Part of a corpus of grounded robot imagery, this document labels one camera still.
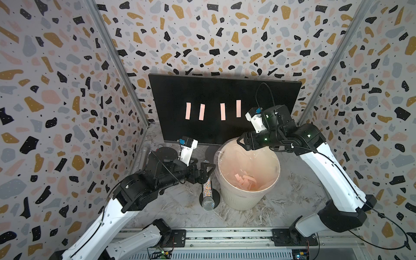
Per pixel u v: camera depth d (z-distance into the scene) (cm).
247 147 57
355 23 75
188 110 72
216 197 87
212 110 73
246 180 85
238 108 70
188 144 50
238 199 64
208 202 63
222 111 71
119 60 87
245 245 73
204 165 50
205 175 51
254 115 56
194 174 50
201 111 72
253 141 55
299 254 72
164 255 71
